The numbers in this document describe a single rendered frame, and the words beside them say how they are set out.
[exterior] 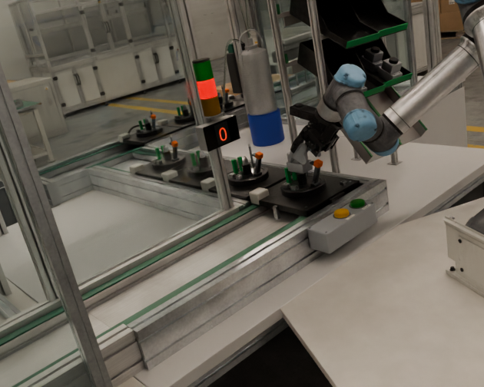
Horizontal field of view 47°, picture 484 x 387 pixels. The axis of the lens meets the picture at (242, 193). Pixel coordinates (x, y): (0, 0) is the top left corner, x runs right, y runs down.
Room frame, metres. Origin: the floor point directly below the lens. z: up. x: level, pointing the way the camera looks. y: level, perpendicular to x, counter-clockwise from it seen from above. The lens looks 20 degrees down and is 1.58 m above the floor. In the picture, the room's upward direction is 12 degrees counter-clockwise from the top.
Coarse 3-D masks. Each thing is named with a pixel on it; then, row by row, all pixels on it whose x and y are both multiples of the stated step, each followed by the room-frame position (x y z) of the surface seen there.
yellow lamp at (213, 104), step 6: (216, 96) 1.55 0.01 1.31; (204, 102) 1.54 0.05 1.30; (210, 102) 1.53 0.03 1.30; (216, 102) 1.54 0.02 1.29; (204, 108) 1.54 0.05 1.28; (210, 108) 1.53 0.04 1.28; (216, 108) 1.54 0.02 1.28; (204, 114) 1.55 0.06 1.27; (210, 114) 1.53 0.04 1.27; (216, 114) 1.54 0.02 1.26
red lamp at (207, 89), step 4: (208, 80) 1.54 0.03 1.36; (212, 80) 1.54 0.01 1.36; (200, 84) 1.54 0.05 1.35; (204, 84) 1.53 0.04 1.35; (208, 84) 1.53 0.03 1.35; (212, 84) 1.54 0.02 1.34; (200, 88) 1.54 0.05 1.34; (204, 88) 1.53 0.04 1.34; (208, 88) 1.53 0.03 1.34; (212, 88) 1.54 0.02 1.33; (200, 92) 1.54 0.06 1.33; (204, 92) 1.53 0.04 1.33; (208, 92) 1.53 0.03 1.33; (212, 92) 1.54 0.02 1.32; (216, 92) 1.55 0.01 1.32; (200, 96) 1.55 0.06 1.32; (204, 96) 1.54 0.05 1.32; (208, 96) 1.53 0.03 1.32; (212, 96) 1.54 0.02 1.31
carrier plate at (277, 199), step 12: (336, 180) 1.59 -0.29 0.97; (348, 180) 1.57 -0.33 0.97; (276, 192) 1.60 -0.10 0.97; (324, 192) 1.52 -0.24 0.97; (336, 192) 1.50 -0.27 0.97; (348, 192) 1.52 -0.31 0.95; (264, 204) 1.55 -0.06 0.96; (276, 204) 1.51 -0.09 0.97; (288, 204) 1.48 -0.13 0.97; (300, 204) 1.47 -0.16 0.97; (312, 204) 1.45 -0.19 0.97; (324, 204) 1.46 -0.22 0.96
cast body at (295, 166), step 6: (306, 150) 1.57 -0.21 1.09; (288, 156) 1.58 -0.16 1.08; (306, 156) 1.57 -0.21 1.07; (288, 162) 1.59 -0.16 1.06; (294, 162) 1.56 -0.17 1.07; (288, 168) 1.59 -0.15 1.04; (294, 168) 1.57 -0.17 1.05; (300, 168) 1.55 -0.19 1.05; (306, 168) 1.55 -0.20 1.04; (312, 168) 1.57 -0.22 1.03
